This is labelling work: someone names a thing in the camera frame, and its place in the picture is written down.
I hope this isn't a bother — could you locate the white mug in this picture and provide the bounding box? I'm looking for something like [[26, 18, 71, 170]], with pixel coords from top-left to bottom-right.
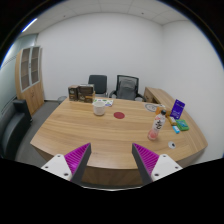
[[93, 101, 105, 116]]

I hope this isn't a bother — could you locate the blue small packet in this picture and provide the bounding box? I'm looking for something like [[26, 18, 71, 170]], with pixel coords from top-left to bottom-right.
[[172, 126, 180, 134]]

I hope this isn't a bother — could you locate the black mesh office chair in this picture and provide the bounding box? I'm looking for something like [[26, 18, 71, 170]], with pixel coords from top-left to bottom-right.
[[109, 75, 146, 102]]

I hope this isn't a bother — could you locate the wooden side desk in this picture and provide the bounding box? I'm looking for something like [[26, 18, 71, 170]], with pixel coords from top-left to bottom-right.
[[144, 87, 175, 108]]

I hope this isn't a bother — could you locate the red round coaster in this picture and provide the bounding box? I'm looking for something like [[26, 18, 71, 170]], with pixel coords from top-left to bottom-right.
[[114, 112, 125, 119]]

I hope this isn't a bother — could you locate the green small box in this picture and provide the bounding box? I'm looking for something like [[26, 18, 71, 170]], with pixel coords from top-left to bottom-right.
[[176, 119, 189, 131]]

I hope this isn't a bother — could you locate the black office chair left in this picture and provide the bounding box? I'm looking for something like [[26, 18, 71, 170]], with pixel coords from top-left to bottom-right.
[[88, 75, 108, 96]]

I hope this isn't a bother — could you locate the round table cable grommet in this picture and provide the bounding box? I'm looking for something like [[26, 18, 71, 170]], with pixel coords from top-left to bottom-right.
[[168, 141, 176, 149]]

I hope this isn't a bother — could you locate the purple card box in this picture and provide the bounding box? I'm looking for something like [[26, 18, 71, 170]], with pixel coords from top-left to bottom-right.
[[170, 99, 185, 119]]

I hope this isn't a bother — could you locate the wooden glass-door cabinet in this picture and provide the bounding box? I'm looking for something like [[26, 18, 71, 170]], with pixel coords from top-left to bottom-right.
[[15, 46, 44, 115]]

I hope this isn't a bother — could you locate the orange small packet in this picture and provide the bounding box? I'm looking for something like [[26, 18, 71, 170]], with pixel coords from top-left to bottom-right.
[[167, 116, 177, 126]]

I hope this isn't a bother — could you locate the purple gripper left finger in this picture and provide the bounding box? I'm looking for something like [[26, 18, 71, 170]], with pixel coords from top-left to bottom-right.
[[65, 143, 91, 183]]

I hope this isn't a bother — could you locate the dark brown box left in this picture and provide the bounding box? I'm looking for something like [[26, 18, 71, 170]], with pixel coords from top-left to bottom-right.
[[68, 85, 78, 101]]

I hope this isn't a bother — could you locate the black leather sofa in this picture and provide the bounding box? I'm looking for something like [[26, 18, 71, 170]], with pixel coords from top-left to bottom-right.
[[0, 100, 32, 160]]

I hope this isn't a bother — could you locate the dark brown box right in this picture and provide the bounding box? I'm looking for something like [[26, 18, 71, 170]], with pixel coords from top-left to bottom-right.
[[78, 84, 95, 103]]

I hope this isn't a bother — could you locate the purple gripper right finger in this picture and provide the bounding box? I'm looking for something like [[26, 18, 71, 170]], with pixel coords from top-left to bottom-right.
[[132, 143, 159, 185]]

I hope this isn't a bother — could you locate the dark brown box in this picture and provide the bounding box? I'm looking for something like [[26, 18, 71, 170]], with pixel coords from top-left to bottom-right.
[[68, 85, 78, 101], [78, 84, 95, 103]]

